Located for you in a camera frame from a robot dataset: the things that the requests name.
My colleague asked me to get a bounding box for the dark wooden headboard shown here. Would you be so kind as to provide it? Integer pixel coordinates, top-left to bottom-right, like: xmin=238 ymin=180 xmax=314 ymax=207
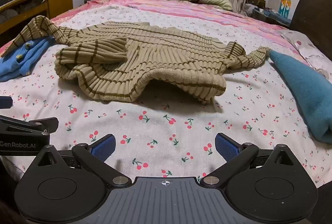
xmin=289 ymin=0 xmax=332 ymax=56

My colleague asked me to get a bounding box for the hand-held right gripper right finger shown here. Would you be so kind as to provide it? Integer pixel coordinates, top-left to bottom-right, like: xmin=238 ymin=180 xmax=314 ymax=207
xmin=199 ymin=133 xmax=301 ymax=187

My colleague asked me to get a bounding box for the pale yellow pillow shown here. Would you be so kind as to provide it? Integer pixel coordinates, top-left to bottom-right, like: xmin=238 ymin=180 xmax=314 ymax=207
xmin=198 ymin=0 xmax=233 ymax=10

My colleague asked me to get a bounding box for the blue knit sweater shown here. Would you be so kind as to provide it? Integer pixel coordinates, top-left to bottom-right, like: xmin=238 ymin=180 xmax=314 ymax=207
xmin=0 ymin=36 xmax=56 ymax=82

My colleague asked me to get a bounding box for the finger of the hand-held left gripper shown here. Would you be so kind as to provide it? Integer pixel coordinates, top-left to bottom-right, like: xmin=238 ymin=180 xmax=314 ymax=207
xmin=0 ymin=96 xmax=13 ymax=110
xmin=0 ymin=115 xmax=59 ymax=136

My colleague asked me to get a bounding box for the beige striped ribbed sweater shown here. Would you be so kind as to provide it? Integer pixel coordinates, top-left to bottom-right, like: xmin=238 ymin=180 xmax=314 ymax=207
xmin=1 ymin=16 xmax=271 ymax=105

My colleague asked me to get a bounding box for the wooden desk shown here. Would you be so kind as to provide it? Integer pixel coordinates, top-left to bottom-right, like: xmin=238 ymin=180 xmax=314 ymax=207
xmin=0 ymin=0 xmax=74 ymax=38

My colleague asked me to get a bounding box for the pink striped blanket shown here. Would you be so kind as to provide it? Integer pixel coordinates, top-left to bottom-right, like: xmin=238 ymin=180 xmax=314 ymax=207
xmin=49 ymin=0 xmax=312 ymax=64

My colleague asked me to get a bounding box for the pink dotted pillow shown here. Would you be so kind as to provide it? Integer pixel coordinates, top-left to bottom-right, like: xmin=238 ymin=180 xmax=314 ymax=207
xmin=280 ymin=29 xmax=332 ymax=76

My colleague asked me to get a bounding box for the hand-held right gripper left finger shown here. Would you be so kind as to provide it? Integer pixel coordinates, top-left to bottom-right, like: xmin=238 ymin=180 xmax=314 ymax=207
xmin=31 ymin=134 xmax=133 ymax=187

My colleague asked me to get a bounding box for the yellow and teal carton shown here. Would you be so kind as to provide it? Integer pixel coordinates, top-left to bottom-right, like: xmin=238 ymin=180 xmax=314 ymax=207
xmin=278 ymin=0 xmax=291 ymax=18

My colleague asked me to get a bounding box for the teal fuzzy sweater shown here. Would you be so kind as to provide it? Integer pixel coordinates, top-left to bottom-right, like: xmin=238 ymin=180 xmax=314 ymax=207
xmin=269 ymin=50 xmax=332 ymax=144

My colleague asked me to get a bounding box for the dark cluttered nightstand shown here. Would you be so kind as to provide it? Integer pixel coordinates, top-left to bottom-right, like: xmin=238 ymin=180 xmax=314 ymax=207
xmin=245 ymin=0 xmax=292 ymax=28

